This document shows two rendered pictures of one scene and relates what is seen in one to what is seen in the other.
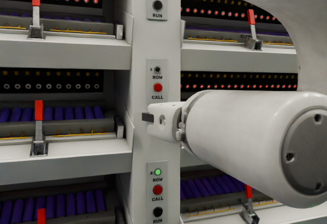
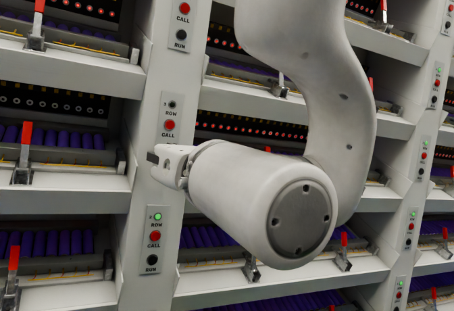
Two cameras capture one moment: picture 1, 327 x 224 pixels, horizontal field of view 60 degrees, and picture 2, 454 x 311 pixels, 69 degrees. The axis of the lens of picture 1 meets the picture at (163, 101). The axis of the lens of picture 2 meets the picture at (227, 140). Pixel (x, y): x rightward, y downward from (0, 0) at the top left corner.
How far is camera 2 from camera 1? 4 cm
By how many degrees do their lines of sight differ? 8
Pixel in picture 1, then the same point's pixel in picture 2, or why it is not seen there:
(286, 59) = not seen: hidden behind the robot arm
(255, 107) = (253, 170)
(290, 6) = (301, 76)
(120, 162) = (117, 201)
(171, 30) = (193, 64)
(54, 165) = (38, 197)
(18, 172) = not seen: outside the picture
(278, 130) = (267, 197)
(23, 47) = (16, 59)
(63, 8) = (71, 15)
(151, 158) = (152, 201)
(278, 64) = (301, 115)
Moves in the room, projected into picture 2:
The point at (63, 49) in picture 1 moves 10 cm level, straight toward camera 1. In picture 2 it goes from (65, 67) to (67, 61)
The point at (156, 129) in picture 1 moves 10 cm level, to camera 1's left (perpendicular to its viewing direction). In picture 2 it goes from (159, 172) to (75, 163)
